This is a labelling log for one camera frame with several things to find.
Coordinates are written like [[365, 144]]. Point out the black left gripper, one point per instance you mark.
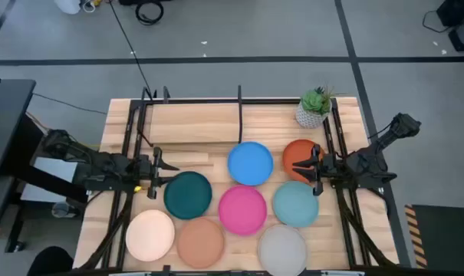
[[147, 172]]

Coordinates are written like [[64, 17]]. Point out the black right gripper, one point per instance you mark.
[[325, 168]]

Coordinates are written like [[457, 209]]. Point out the dark green plate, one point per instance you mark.
[[187, 195]]

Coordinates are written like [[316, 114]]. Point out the teal plate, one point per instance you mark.
[[295, 205]]

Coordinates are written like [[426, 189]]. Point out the blue plate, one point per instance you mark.
[[250, 163]]

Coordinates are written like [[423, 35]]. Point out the peach plate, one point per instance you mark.
[[150, 235]]

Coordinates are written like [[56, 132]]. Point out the tan plate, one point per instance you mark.
[[201, 243]]

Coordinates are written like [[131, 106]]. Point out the grey plate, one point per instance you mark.
[[282, 251]]

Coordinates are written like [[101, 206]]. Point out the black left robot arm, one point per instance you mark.
[[101, 168]]

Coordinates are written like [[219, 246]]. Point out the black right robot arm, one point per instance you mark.
[[366, 161]]

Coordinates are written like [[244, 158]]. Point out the orange-red plate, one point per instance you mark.
[[295, 152]]

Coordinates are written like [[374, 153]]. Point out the white patterned plant pot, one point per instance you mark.
[[308, 117]]

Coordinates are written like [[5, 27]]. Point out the green succulent plant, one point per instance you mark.
[[316, 101]]

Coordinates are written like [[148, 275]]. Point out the pink plate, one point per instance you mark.
[[242, 210]]

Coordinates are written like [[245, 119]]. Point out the person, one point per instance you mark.
[[49, 262]]

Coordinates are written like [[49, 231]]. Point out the hazard-striped black mat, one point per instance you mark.
[[442, 237]]

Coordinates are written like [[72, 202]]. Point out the black desk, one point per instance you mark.
[[5, 122]]

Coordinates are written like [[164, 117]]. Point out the black equipment case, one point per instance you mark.
[[461, 34]]

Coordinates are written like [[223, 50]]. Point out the wooden shelf with black frame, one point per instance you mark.
[[193, 122]]

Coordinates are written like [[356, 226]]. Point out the black rig frame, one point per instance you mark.
[[274, 101]]

